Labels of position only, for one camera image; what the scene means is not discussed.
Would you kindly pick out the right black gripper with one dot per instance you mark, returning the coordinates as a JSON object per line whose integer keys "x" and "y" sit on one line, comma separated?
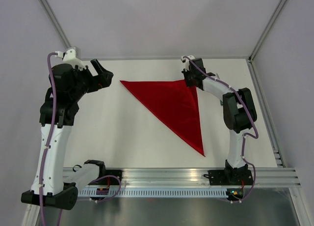
{"x": 189, "y": 84}

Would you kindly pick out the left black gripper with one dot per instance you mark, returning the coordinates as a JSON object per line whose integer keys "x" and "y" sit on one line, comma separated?
{"x": 103, "y": 79}

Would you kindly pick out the red cloth napkin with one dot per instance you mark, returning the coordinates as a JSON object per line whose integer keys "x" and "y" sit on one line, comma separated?
{"x": 174, "y": 104}

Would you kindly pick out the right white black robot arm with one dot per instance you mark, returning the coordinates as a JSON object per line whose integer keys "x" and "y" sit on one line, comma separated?
{"x": 239, "y": 114}

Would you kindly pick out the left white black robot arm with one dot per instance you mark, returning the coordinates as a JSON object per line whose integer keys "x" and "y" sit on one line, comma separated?
{"x": 57, "y": 115}

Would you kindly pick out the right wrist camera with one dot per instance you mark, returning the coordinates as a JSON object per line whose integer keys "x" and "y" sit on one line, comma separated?
{"x": 185, "y": 60}

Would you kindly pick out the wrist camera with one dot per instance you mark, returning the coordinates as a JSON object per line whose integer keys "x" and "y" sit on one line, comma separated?
{"x": 70, "y": 57}
{"x": 185, "y": 60}

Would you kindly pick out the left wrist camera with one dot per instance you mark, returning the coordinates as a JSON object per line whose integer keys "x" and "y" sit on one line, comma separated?
{"x": 70, "y": 57}

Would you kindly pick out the left aluminium frame post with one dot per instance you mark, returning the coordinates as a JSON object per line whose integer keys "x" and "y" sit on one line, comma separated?
{"x": 55, "y": 23}

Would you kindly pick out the aluminium frame post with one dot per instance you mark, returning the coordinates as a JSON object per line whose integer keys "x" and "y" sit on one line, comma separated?
{"x": 270, "y": 24}
{"x": 55, "y": 23}

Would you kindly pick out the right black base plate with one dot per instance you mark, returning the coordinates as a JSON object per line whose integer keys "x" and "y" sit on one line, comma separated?
{"x": 220, "y": 178}

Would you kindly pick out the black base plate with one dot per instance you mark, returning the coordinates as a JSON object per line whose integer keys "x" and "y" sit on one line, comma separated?
{"x": 112, "y": 176}
{"x": 220, "y": 178}

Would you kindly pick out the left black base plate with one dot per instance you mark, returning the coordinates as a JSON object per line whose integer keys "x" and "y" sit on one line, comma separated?
{"x": 112, "y": 176}

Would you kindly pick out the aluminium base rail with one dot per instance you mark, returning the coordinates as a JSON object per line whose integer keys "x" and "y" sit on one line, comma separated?
{"x": 194, "y": 178}

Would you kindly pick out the white slotted cable duct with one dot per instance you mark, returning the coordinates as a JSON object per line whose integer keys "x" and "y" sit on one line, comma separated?
{"x": 95, "y": 192}

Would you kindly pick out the right aluminium frame post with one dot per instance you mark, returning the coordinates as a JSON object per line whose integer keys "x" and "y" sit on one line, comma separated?
{"x": 270, "y": 24}

